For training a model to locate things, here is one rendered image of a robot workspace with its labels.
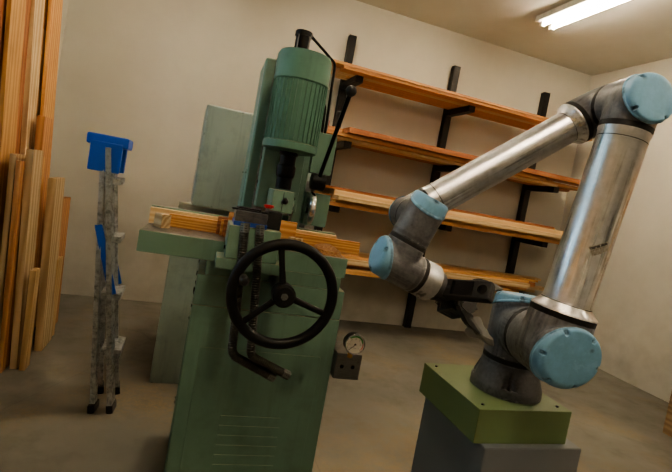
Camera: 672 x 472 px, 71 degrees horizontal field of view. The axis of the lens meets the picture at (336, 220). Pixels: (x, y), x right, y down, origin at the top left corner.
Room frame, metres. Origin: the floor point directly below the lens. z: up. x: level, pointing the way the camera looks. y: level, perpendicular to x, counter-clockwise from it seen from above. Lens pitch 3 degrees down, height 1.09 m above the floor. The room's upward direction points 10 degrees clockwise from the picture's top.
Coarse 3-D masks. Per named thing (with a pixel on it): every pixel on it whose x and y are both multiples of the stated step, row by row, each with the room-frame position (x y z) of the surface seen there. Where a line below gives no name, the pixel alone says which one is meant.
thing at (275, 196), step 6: (270, 192) 1.54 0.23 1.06; (276, 192) 1.48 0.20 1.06; (282, 192) 1.48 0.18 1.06; (288, 192) 1.49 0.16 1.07; (270, 198) 1.51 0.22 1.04; (276, 198) 1.48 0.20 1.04; (282, 198) 1.48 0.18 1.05; (288, 198) 1.49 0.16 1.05; (294, 198) 1.51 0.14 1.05; (270, 204) 1.49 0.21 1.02; (276, 204) 1.48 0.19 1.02; (282, 204) 1.48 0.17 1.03; (288, 204) 1.49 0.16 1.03; (276, 210) 1.48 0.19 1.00; (282, 210) 1.48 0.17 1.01; (288, 210) 1.49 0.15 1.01
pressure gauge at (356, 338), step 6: (348, 336) 1.38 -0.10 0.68; (354, 336) 1.38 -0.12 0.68; (360, 336) 1.38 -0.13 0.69; (348, 342) 1.37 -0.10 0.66; (354, 342) 1.38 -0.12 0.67; (360, 342) 1.38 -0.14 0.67; (348, 348) 1.38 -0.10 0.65; (354, 348) 1.38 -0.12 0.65; (360, 348) 1.38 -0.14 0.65; (348, 354) 1.40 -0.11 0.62; (354, 354) 1.38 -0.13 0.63
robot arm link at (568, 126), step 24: (552, 120) 1.23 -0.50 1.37; (576, 120) 1.21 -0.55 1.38; (504, 144) 1.23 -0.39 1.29; (528, 144) 1.20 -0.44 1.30; (552, 144) 1.21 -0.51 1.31; (480, 168) 1.20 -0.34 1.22; (504, 168) 1.20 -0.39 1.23; (432, 192) 1.19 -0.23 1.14; (456, 192) 1.19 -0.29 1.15; (480, 192) 1.22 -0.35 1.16
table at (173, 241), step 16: (144, 240) 1.28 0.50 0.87; (160, 240) 1.29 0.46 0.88; (176, 240) 1.30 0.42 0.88; (192, 240) 1.31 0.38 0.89; (208, 240) 1.32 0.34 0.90; (224, 240) 1.35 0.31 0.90; (192, 256) 1.31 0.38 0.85; (208, 256) 1.32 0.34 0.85; (288, 256) 1.38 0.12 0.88; (304, 256) 1.39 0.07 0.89; (272, 272) 1.27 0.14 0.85; (304, 272) 1.39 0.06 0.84; (320, 272) 1.41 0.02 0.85; (336, 272) 1.42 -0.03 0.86
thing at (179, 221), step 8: (176, 216) 1.44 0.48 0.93; (184, 216) 1.45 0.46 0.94; (192, 216) 1.47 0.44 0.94; (176, 224) 1.44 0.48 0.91; (184, 224) 1.45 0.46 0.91; (192, 224) 1.45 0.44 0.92; (200, 224) 1.46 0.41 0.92; (208, 224) 1.47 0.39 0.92; (216, 224) 1.47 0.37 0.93; (304, 240) 1.55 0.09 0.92; (312, 240) 1.55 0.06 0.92; (320, 240) 1.56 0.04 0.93; (328, 240) 1.57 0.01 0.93; (336, 240) 1.58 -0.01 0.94; (344, 240) 1.59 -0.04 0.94; (344, 248) 1.58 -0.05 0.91; (352, 248) 1.59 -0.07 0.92
